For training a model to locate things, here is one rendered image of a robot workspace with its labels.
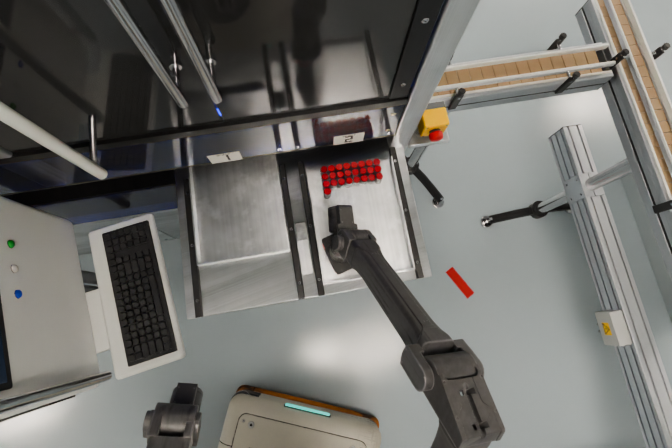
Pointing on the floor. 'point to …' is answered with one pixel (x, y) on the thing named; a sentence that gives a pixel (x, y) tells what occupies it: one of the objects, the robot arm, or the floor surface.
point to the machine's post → (448, 32)
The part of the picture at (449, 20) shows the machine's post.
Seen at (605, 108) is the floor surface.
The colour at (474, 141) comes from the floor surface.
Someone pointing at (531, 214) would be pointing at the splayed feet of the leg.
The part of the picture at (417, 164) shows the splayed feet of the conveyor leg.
